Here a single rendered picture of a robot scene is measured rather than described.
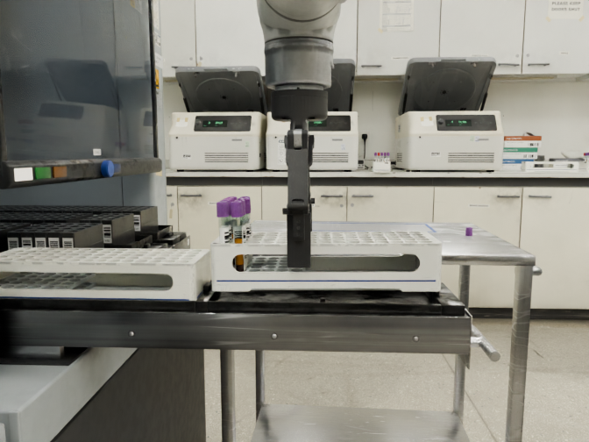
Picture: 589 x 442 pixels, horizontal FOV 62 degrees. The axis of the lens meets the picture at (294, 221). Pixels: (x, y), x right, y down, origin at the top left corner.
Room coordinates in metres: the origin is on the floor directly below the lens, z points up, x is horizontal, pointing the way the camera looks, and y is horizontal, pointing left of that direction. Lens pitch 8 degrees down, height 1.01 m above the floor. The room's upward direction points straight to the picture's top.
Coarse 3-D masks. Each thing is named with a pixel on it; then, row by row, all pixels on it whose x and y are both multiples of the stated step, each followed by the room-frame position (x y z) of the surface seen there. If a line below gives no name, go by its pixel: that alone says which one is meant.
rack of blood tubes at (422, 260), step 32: (224, 256) 0.62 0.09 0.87; (320, 256) 0.72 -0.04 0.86; (352, 256) 0.71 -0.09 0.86; (384, 256) 0.71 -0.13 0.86; (416, 256) 0.70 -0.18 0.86; (224, 288) 0.62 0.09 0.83; (256, 288) 0.62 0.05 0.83; (288, 288) 0.62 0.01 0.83; (320, 288) 0.62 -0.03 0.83; (352, 288) 0.62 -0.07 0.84; (384, 288) 0.61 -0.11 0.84; (416, 288) 0.61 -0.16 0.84
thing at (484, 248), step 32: (256, 224) 1.31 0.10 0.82; (320, 224) 1.31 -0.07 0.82; (352, 224) 1.31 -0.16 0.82; (384, 224) 1.31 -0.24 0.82; (416, 224) 1.31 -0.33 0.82; (448, 224) 1.31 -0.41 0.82; (256, 256) 0.94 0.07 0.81; (448, 256) 0.91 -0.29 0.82; (480, 256) 0.90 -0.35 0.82; (512, 256) 0.90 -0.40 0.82; (512, 320) 0.92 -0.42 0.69; (224, 352) 0.94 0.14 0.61; (256, 352) 1.36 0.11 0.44; (512, 352) 0.91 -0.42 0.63; (224, 384) 0.95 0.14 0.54; (256, 384) 1.36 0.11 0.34; (512, 384) 0.90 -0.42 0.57; (224, 416) 0.95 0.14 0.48; (256, 416) 1.36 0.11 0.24; (288, 416) 1.30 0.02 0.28; (320, 416) 1.30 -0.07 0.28; (352, 416) 1.30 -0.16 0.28; (384, 416) 1.30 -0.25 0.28; (416, 416) 1.30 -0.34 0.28; (448, 416) 1.30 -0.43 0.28; (512, 416) 0.90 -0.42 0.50
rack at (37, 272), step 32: (0, 256) 0.68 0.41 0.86; (32, 256) 0.67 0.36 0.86; (64, 256) 0.67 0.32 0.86; (96, 256) 0.67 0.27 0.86; (128, 256) 0.67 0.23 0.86; (160, 256) 0.68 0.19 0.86; (192, 256) 0.68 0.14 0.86; (0, 288) 0.64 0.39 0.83; (32, 288) 0.65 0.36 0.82; (64, 288) 0.66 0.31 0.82; (96, 288) 0.72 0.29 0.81; (128, 288) 0.72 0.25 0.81; (160, 288) 0.72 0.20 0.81; (192, 288) 0.63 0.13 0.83
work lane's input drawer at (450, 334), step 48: (0, 336) 0.62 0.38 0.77; (48, 336) 0.62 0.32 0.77; (96, 336) 0.61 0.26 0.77; (144, 336) 0.61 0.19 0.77; (192, 336) 0.61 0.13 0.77; (240, 336) 0.60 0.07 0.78; (288, 336) 0.60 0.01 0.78; (336, 336) 0.60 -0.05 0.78; (384, 336) 0.60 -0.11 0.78; (432, 336) 0.59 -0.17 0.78; (480, 336) 0.66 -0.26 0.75
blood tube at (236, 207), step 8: (232, 208) 0.63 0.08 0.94; (240, 208) 0.63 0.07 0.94; (232, 216) 0.63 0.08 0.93; (240, 216) 0.63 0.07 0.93; (232, 224) 0.63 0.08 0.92; (240, 224) 0.63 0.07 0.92; (240, 232) 0.63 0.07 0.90; (240, 240) 0.63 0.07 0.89; (240, 256) 0.63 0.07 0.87; (240, 264) 0.63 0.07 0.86
